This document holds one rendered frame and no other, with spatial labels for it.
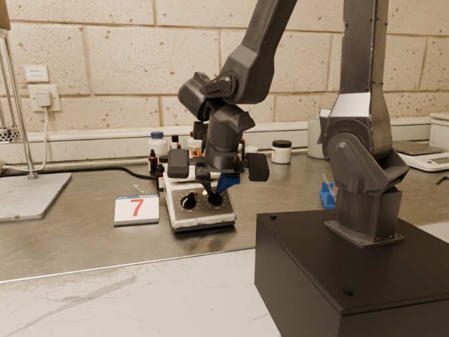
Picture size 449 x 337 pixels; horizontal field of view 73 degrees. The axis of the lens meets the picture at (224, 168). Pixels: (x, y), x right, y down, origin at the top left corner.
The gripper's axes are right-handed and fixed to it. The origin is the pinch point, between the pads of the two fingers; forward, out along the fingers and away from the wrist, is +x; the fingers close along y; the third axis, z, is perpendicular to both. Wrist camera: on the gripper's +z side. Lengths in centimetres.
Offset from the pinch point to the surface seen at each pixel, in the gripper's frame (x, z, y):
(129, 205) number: 9.7, 0.9, 17.4
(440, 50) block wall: 0, 79, -102
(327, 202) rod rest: 6.2, 0.6, -26.7
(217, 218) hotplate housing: 4.5, -5.5, -0.7
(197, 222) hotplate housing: 4.8, -6.2, 3.2
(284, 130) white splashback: 26, 50, -33
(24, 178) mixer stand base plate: 27, 22, 51
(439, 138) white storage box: 21, 46, -97
